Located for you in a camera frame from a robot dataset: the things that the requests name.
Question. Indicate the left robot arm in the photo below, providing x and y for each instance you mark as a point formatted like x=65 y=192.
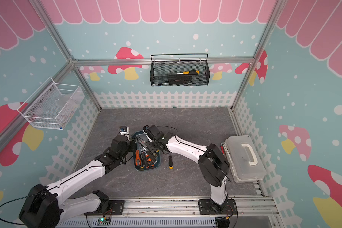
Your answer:
x=47 y=206

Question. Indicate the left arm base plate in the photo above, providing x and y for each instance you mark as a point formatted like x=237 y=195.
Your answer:
x=108 y=208

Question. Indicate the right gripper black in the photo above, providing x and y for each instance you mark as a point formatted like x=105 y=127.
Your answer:
x=149 y=146

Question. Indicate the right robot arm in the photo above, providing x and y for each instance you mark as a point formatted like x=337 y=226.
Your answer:
x=212 y=163

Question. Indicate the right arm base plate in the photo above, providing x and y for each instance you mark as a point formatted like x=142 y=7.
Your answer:
x=208 y=207

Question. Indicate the translucent plastic toolbox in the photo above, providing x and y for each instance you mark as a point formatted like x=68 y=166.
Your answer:
x=245 y=163

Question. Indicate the white wire mesh basket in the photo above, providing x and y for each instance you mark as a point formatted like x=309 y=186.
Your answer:
x=52 y=105

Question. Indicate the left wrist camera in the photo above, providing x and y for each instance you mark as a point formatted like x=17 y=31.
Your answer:
x=124 y=130

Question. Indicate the yellow black screwdriver in basket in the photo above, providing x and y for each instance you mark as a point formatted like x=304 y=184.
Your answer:
x=192 y=72

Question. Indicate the teal plastic storage box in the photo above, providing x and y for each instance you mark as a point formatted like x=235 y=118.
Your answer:
x=144 y=158

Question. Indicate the black wire mesh basket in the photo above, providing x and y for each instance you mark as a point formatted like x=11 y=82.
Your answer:
x=162 y=65

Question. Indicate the orange handled screwdriver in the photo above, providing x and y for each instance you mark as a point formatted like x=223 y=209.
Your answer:
x=138 y=161

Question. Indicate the black tool in basket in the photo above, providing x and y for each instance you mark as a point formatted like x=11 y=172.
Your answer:
x=179 y=79

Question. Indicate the green lit circuit board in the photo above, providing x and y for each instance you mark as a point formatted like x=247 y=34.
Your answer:
x=104 y=222

